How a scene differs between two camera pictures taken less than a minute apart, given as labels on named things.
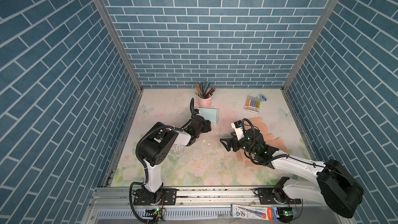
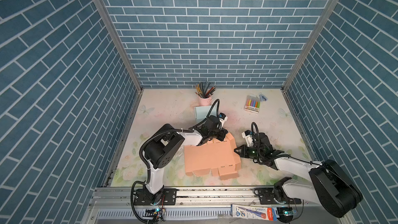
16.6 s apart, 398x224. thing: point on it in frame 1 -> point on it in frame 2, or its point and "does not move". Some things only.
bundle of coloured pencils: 202,90 does not move
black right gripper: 233,139 does not move
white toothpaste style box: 255,212 does not move
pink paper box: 269,139 -> 217,156
